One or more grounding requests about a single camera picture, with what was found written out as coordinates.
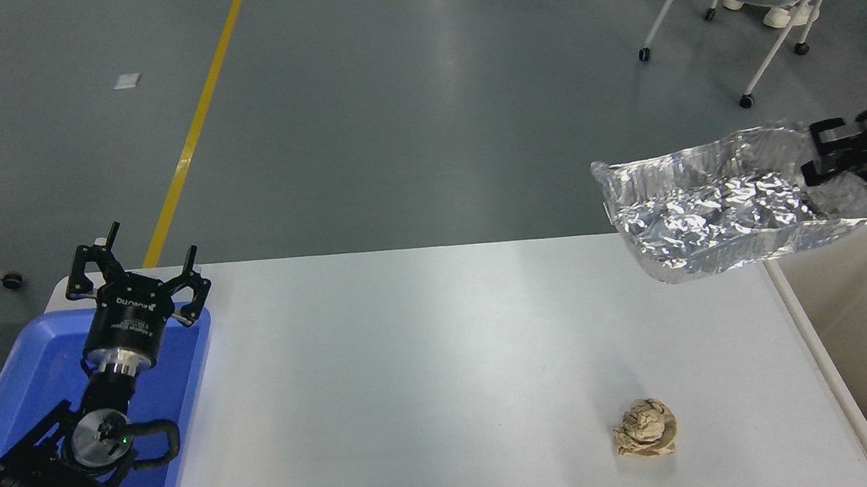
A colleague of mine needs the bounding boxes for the crumpled tan paper ball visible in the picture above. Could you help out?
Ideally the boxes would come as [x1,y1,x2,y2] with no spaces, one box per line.
[610,396,680,460]

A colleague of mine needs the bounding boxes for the blue plastic tray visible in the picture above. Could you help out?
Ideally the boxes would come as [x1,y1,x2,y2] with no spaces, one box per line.
[0,299,227,487]

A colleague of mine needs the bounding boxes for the silver foil tray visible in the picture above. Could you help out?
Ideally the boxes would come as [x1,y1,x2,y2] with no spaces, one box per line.
[588,116,867,291]

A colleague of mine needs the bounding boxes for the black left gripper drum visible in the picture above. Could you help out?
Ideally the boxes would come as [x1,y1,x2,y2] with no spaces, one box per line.
[78,266,185,361]

